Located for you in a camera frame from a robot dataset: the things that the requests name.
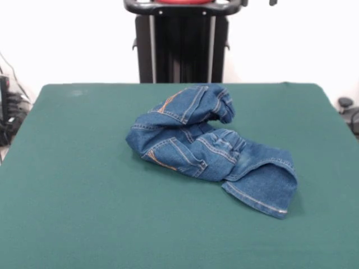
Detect black electronic equipment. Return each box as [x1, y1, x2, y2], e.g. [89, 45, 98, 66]
[0, 75, 31, 147]

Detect dark green table cloth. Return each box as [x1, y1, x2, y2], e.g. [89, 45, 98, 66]
[0, 82, 359, 269]

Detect thin grey cable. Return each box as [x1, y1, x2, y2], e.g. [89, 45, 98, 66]
[0, 52, 31, 102]

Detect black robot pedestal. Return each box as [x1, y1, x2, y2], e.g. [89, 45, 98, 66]
[123, 0, 249, 84]

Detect blue denim jeans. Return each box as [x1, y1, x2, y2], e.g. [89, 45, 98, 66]
[125, 83, 298, 220]

